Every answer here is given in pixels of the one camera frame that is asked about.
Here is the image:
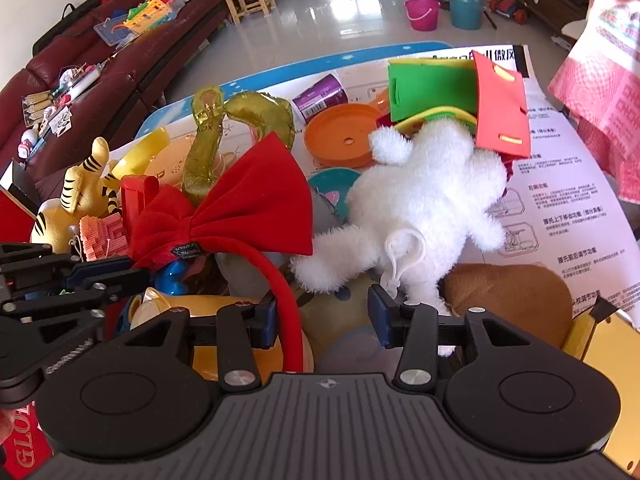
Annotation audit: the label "small white doll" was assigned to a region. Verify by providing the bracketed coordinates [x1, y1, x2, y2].
[17, 129, 42, 162]

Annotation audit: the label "red foam sheet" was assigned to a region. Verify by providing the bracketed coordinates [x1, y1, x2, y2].
[470, 50, 532, 159]

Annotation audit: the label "red cardboard box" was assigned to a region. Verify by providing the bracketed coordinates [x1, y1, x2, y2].
[0, 160, 57, 480]

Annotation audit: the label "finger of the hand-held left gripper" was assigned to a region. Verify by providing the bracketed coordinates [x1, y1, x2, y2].
[0, 242, 136, 282]
[19, 272, 151, 334]

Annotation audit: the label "purple can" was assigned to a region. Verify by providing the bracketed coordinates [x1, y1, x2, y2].
[291, 73, 349, 124]

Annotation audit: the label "patterned paper sheet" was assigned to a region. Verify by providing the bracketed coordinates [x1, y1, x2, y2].
[49, 107, 74, 139]

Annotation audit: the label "gold packets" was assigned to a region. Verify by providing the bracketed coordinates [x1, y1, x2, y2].
[22, 90, 54, 129]

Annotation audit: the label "orange plastic lid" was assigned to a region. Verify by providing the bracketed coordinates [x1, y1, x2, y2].
[304, 102, 389, 170]

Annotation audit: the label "green foam sheet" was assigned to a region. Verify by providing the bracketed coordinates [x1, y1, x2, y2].
[387, 57, 479, 124]

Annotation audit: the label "red plastic block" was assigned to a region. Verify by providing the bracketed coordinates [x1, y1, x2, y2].
[120, 174, 161, 234]

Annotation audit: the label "teal plastic bowl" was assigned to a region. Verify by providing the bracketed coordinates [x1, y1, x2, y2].
[306, 167, 362, 209]

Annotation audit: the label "teal plastic bucket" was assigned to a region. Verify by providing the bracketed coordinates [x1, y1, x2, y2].
[444, 0, 489, 31]

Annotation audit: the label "white fluffy plush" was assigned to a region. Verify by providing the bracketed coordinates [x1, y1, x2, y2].
[290, 121, 509, 357]

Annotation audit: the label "pink plastic bucket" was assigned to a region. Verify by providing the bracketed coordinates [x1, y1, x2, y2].
[403, 0, 442, 32]

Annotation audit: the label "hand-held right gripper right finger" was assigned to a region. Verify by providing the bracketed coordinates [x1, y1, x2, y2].
[367, 283, 532, 394]

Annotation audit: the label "white instruction sheet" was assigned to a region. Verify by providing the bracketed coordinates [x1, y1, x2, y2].
[225, 44, 640, 332]

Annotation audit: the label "red toy car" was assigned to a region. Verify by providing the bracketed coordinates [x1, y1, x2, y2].
[487, 0, 532, 27]

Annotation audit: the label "red bow headband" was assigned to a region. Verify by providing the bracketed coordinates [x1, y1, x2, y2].
[131, 132, 315, 374]

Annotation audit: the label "gold box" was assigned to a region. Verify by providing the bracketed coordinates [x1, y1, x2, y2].
[560, 295, 640, 467]

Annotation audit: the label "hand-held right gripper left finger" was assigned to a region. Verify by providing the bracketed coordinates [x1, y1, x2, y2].
[122, 294, 279, 394]

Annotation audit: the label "clear plastic case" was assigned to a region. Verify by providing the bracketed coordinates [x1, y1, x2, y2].
[93, 15, 142, 52]

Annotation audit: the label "pink printed towel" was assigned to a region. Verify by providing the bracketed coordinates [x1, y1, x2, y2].
[547, 0, 640, 202]

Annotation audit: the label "yellow plastic toy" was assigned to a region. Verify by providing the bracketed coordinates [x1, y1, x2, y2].
[187, 294, 282, 384]

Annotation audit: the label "yellow tiger plush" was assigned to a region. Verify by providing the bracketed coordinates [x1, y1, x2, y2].
[30, 136, 124, 256]

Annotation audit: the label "pink honeycomb paper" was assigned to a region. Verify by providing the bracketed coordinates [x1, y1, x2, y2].
[78, 212, 132, 264]

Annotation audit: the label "brown plush toy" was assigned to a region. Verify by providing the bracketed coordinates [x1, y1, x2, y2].
[442, 262, 574, 352]

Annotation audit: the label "black bag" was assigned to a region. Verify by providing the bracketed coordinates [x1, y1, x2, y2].
[32, 0, 102, 57]

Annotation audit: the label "yellow toy building set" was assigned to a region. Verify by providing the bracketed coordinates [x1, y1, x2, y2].
[122, 0, 179, 37]

